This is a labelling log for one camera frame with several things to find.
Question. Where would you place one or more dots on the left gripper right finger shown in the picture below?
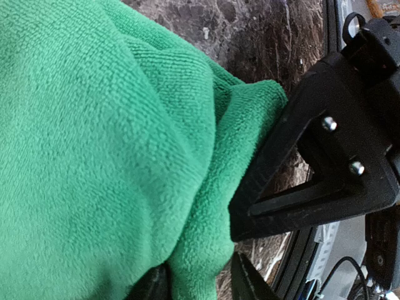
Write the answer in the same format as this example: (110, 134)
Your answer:
(246, 282)

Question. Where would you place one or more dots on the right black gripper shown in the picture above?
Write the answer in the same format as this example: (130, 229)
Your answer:
(373, 49)

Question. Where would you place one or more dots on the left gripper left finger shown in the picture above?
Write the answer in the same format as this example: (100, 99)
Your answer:
(155, 284)

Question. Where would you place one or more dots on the white slotted cable duct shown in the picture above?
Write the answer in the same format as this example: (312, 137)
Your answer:
(325, 237)

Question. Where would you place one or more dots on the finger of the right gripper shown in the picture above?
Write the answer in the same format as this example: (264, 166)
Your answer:
(350, 150)

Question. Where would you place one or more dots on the green microfiber towel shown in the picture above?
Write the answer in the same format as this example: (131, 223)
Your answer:
(121, 148)

